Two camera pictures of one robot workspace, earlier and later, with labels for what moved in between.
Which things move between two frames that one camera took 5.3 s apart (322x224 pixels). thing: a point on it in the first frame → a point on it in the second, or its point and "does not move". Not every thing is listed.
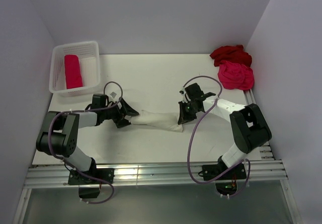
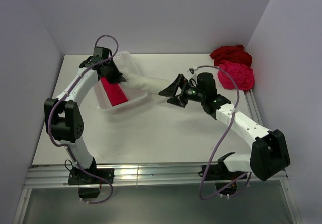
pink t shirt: x=234 y=76 does not move
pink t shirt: x=73 y=72 → x=114 y=94
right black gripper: x=184 y=116 → x=171 y=91
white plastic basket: x=75 y=68 → x=126 y=63
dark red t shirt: x=235 y=53 does not move
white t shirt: x=169 y=121 → x=136 y=85
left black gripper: x=125 y=110 → x=117 y=78
